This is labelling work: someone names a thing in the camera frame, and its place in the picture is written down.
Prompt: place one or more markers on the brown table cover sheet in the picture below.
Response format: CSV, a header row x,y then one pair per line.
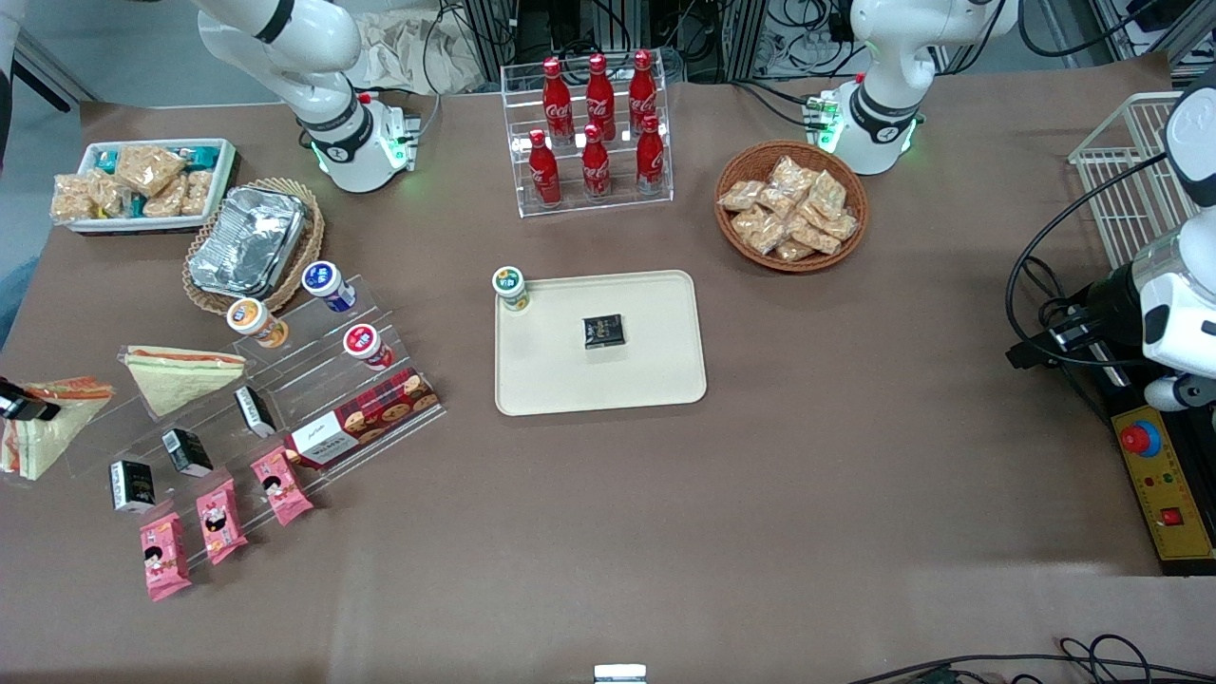
x,y
855,475

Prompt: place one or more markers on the crumpled translucent plastic bag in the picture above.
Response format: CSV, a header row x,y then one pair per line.
x,y
399,52

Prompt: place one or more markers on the red Coca-Cola bottle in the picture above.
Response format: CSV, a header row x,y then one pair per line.
x,y
650,160
599,100
642,95
595,169
557,104
544,176

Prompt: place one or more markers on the white rectangular plastic bin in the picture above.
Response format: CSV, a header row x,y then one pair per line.
x,y
142,226

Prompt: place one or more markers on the blue lid yogurt cup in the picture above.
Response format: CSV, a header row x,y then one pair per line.
x,y
323,280

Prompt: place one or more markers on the red plaid cookie box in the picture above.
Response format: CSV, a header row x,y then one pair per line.
x,y
380,413

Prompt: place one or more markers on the oval brown wicker basket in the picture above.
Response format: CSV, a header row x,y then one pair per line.
x,y
309,237

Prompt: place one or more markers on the peanut brittle snack pack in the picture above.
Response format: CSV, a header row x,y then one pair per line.
x,y
166,201
741,196
796,251
828,195
844,226
760,230
815,234
71,199
109,195
198,193
150,166
790,176

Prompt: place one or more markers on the teal wrapped snack pack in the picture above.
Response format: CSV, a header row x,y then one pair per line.
x,y
137,207
203,157
106,161

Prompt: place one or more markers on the triangle sandwich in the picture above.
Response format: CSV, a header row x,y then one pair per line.
x,y
47,446
180,380

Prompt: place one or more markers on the clear plastic container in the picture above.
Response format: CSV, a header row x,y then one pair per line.
x,y
304,351

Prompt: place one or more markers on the round brown wicker basket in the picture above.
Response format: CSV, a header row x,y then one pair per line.
x,y
736,247

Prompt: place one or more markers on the stacked aluminium foil containers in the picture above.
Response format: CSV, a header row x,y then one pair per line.
x,y
247,242

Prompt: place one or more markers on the small black chocolate box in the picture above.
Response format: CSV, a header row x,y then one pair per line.
x,y
132,486
603,331
255,410
187,452

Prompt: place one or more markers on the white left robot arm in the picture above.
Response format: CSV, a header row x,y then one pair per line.
x,y
888,57

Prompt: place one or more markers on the pink snack packet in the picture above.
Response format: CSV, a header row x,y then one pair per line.
x,y
165,558
281,486
221,521

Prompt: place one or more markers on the orange lid yogurt cup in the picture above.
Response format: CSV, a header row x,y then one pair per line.
x,y
249,315

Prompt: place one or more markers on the clear acrylic bottle rack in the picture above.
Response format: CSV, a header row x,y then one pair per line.
x,y
570,207

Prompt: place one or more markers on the red lid yogurt cup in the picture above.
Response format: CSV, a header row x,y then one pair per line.
x,y
363,342

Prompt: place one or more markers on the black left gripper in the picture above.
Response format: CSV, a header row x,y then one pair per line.
x,y
1108,301

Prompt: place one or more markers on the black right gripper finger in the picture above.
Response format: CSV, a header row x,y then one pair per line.
x,y
24,404

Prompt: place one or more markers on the aluminium profile frame rack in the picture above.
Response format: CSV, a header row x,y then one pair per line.
x,y
489,28

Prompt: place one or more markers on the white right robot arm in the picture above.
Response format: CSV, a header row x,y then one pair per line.
x,y
285,47

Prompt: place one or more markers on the cream plastic serving tray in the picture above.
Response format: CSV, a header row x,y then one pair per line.
x,y
646,380

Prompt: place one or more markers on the yellow emergency stop box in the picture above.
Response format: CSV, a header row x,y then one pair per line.
x,y
1164,475

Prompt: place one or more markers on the green lid yogurt cup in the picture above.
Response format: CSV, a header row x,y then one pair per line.
x,y
510,283

